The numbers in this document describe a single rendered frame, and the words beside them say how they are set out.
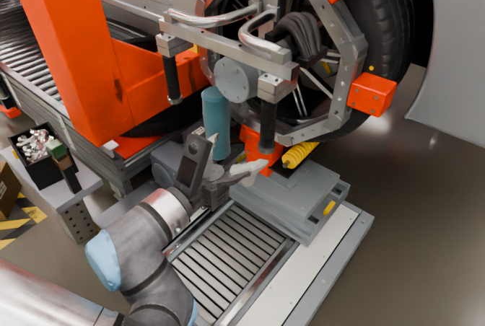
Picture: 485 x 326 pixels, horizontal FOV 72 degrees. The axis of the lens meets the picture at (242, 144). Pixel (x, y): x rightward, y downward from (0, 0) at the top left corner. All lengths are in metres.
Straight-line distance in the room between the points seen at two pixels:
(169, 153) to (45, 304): 0.93
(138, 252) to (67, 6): 0.73
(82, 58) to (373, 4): 0.82
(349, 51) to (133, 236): 0.61
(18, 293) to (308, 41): 0.66
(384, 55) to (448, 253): 1.08
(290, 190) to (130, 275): 0.98
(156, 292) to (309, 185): 1.00
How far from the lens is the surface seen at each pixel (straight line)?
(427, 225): 1.83
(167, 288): 0.62
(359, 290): 1.53
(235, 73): 0.89
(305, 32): 0.78
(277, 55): 0.72
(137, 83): 1.30
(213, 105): 1.06
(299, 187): 1.48
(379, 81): 0.91
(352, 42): 0.85
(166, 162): 1.34
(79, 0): 1.10
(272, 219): 1.48
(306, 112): 1.14
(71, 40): 1.11
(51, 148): 1.13
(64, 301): 0.53
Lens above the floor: 1.32
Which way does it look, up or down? 41 degrees down
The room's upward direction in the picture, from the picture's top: straight up
